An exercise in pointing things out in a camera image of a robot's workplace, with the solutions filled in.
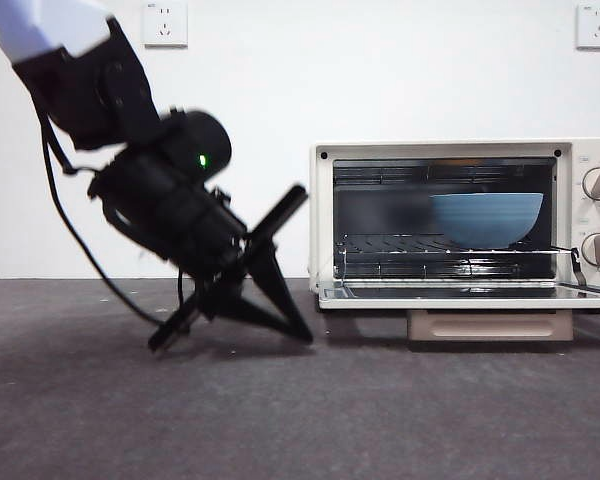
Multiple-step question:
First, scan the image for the metal wire oven rack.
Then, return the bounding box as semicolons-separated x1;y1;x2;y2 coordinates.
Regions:
335;233;579;261

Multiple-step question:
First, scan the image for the blue ribbed bowl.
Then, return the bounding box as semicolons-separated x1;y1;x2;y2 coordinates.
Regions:
429;192;545;249

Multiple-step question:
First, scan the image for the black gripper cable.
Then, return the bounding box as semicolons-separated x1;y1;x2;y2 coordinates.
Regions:
39;109;191;326

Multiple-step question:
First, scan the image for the white wall socket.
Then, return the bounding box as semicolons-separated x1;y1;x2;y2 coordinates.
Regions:
143;1;189;49
574;3;600;51

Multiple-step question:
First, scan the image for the glass oven door with handle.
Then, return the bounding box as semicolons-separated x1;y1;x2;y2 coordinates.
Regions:
317;279;600;342

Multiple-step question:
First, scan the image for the cream Toshiba toaster oven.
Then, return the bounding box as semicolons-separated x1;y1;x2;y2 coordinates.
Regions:
308;139;600;342

